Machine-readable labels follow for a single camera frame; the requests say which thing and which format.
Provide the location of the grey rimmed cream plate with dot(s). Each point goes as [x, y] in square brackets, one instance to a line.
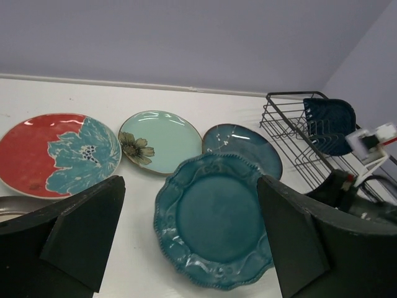
[15, 206]

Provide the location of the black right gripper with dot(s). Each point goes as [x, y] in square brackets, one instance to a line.
[338, 191]

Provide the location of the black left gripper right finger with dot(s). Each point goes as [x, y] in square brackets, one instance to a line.
[320, 251]

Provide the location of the red and blue floral plate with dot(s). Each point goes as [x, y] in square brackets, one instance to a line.
[53, 156]

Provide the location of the dark navy blue plate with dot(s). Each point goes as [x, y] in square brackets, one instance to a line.
[328, 123]

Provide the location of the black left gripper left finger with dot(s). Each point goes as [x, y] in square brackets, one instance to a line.
[62, 250]

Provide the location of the mint green flower plate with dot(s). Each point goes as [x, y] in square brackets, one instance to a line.
[159, 141]

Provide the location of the black wire dish rack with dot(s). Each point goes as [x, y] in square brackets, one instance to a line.
[305, 145]

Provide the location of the dark teal blossom plate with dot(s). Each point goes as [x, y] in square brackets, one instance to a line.
[233, 138]

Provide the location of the teal scalloped beaded plate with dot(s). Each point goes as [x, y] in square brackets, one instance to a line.
[208, 222]

